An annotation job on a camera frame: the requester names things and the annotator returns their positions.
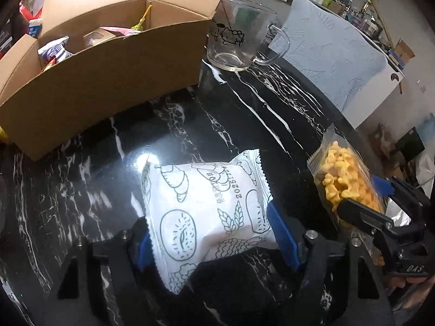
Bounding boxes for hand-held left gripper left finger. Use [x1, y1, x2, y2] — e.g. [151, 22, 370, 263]
[56, 217, 153, 326]

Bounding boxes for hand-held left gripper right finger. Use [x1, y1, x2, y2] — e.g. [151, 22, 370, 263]
[267, 203, 381, 326]

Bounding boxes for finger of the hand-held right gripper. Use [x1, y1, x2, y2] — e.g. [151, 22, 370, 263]
[338, 199, 396, 242]
[370, 175, 429, 218]

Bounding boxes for clear yellow snack packet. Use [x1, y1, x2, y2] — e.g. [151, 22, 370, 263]
[307, 124, 390, 267]

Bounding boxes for white bread packet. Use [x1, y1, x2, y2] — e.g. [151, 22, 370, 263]
[141, 149, 279, 294]

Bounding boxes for brown cardboard box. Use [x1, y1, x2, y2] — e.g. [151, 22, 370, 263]
[0, 0, 223, 162]

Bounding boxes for purple silver snack packet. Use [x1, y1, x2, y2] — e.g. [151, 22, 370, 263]
[37, 36, 73, 63]

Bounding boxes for person's right hand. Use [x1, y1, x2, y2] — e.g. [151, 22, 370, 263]
[385, 273, 432, 308]

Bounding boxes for white chair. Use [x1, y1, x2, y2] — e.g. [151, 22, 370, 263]
[340, 51, 406, 128]

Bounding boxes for small cardboard carton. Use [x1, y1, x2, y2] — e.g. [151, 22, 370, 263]
[394, 39, 416, 67]

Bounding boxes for row of cosmetic bottles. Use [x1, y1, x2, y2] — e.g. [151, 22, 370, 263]
[302, 0, 391, 41]

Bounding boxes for glass mug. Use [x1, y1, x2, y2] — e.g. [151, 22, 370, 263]
[207, 0, 291, 73]

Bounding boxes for yellow green lollipop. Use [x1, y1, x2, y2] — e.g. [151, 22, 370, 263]
[129, 4, 152, 31]

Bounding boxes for thin dark stirrer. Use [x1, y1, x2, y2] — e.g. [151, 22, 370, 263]
[211, 0, 235, 37]

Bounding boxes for white blue carton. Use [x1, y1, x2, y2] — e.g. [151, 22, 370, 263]
[28, 18, 45, 38]

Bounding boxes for red plastic bag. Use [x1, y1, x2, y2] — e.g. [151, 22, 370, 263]
[18, 0, 46, 19]

